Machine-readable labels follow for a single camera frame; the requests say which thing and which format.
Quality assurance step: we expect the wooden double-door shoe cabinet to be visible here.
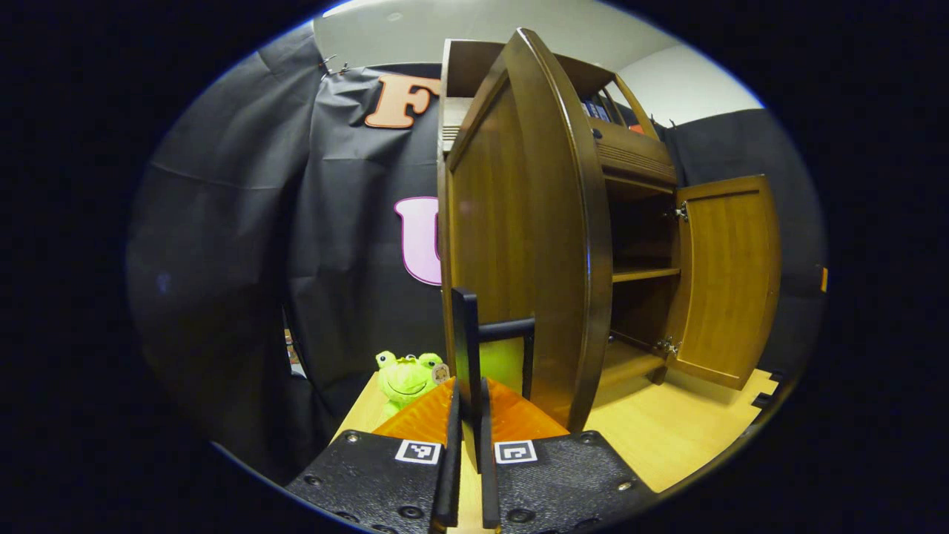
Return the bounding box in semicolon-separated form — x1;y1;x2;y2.
439;37;683;407

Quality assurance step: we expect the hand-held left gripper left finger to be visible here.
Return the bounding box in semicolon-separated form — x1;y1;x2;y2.
285;378;463;534

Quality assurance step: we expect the wooden shoe cabinet door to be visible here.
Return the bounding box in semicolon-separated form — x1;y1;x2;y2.
437;27;615;435
663;174;782;392

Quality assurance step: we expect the wooden inner shelf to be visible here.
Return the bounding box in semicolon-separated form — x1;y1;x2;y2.
612;266;682;285

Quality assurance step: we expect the black backdrop cloth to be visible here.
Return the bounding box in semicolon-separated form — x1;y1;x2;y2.
126;21;828;484

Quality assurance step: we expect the wooden drawer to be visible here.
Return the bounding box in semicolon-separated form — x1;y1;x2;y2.
441;96;679;187

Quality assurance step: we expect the black door handle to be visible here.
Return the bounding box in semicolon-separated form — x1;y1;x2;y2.
450;286;537;453

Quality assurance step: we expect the green frog plush toy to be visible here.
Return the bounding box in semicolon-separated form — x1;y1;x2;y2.
374;350;452;418

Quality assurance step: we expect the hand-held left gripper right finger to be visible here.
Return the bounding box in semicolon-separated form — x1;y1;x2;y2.
477;376;658;534

